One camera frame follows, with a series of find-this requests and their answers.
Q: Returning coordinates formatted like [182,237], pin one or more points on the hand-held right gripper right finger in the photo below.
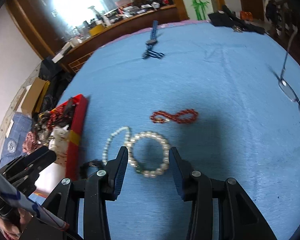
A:
[176,172]

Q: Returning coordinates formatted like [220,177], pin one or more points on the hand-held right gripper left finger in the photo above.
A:
[121,171]

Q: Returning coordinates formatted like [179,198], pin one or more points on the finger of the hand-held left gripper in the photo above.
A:
[37,166]
[27,158]

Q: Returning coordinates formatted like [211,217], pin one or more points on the red jewelry box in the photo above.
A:
[77,135]

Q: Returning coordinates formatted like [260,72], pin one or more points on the tangled jewelry pile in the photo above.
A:
[57,115]

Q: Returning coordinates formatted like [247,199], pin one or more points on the person's left hand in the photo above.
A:
[7,230]

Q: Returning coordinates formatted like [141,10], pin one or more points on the blue printed bag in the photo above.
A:
[15,140]

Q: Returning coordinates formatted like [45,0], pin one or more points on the brown cardboard box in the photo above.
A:
[33,95]

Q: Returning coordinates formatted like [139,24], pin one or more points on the dark framed eyeglasses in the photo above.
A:
[285,86]

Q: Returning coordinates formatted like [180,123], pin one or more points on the curved wooden counter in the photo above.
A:
[120,30]

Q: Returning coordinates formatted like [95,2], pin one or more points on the yellow box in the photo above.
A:
[96,30]

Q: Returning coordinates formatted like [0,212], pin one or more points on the bunch of keys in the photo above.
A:
[237,29]

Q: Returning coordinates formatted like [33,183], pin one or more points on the black bag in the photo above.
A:
[222,18]

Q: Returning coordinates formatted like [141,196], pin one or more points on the orange packet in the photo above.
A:
[246,15]

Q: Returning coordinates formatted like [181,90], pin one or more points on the pile of dark bags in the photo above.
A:
[152,0]

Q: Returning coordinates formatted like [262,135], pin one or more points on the wooden stair railing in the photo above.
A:
[282,12]

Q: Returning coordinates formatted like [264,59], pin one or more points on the green bamboo wall decal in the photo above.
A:
[197,0]

